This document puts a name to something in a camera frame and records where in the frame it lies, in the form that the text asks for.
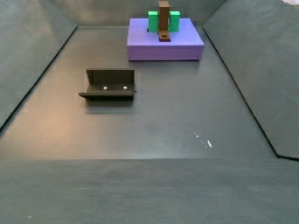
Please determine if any purple base board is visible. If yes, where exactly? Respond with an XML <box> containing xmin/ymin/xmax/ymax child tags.
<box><xmin>127</xmin><ymin>18</ymin><xmax>204</xmax><ymax>61</ymax></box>

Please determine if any green block left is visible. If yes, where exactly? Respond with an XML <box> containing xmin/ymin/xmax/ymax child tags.
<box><xmin>147</xmin><ymin>10</ymin><xmax>157</xmax><ymax>32</ymax></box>

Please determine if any green block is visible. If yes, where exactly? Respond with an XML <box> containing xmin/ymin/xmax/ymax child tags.
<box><xmin>147</xmin><ymin>10</ymin><xmax>157</xmax><ymax>32</ymax></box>
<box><xmin>168</xmin><ymin>11</ymin><xmax>180</xmax><ymax>32</ymax></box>

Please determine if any green block right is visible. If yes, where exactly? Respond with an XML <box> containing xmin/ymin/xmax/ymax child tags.
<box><xmin>168</xmin><ymin>11</ymin><xmax>180</xmax><ymax>32</ymax></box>

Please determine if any brown upright block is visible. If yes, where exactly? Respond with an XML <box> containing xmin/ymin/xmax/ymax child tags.
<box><xmin>157</xmin><ymin>1</ymin><xmax>171</xmax><ymax>42</ymax></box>

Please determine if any black angle bracket holder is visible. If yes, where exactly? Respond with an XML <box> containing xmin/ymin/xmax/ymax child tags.
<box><xmin>79</xmin><ymin>68</ymin><xmax>136</xmax><ymax>100</ymax></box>

